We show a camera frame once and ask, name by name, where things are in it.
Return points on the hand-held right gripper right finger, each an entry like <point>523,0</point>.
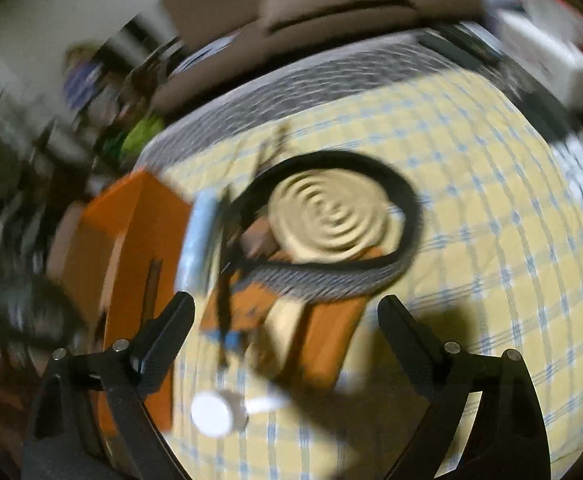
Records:
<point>409,345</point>

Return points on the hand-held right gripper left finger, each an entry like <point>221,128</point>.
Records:
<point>164,340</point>

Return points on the orange cardboard box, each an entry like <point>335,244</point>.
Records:
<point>121,250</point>

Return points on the grey knitted headband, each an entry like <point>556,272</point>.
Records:
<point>411,220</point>

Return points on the beige spiral hairbrush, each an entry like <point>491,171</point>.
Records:
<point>331,215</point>

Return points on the orange patterned pouch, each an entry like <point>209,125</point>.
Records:
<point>331,340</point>

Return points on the white plastic bottle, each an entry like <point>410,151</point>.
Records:
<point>199,245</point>

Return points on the yellow plaid tablecloth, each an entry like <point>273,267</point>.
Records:
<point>496,210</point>

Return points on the green bag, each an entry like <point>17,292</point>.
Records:
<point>141,135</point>

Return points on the brown sofa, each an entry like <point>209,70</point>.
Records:
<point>211,65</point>

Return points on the white tissue box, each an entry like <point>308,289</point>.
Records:
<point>546,55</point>

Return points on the brown sofa cushion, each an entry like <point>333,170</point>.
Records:
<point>371,2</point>

